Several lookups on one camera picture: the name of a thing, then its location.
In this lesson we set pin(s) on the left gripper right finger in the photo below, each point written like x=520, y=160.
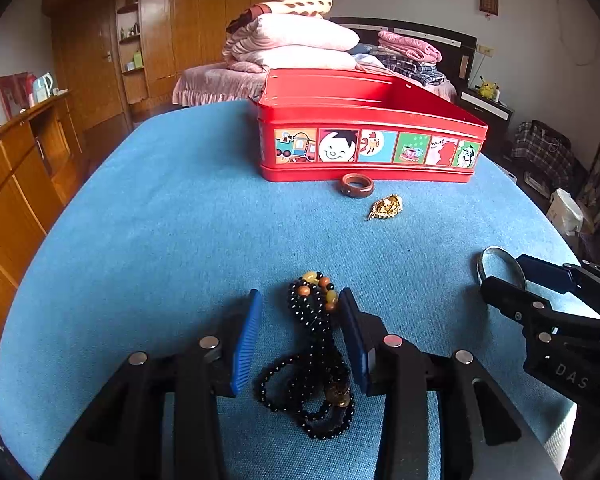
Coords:
x=358, y=329

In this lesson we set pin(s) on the gold pendant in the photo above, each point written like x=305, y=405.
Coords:
x=386, y=208

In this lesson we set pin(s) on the blue table cloth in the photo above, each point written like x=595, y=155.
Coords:
x=178, y=224

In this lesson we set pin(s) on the stacked pink quilts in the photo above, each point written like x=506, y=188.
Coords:
x=275, y=41

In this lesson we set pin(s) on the yellow pikachu plush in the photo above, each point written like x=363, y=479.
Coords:
x=489, y=90

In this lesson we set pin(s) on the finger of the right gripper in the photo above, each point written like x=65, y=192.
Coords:
x=546, y=274

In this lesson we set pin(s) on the wooden wardrobe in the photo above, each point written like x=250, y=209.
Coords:
x=174, y=35

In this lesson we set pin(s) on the folded plaid clothes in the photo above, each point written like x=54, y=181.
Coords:
x=424, y=74

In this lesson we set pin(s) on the silver bangle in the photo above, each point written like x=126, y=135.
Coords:
x=495, y=261

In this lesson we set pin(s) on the wall lamp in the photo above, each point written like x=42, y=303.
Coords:
x=489, y=7

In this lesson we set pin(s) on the spotted folded blanket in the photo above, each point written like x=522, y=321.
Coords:
x=309, y=8

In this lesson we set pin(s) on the red picture frame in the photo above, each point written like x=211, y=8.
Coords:
x=16, y=93

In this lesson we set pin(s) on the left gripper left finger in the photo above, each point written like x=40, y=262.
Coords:
x=246, y=326

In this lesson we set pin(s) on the red tin box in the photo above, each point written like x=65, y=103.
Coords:
x=318, y=125

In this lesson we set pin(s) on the white electric kettle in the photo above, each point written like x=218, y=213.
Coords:
x=42, y=88

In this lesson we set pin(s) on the folded pink clothes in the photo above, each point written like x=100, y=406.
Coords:
x=415, y=49

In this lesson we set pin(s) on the black nightstand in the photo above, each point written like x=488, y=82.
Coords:
x=496, y=116

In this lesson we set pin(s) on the wooden sideboard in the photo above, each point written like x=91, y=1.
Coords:
x=42, y=166

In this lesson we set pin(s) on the plaid bag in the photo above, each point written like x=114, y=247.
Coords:
x=539, y=146

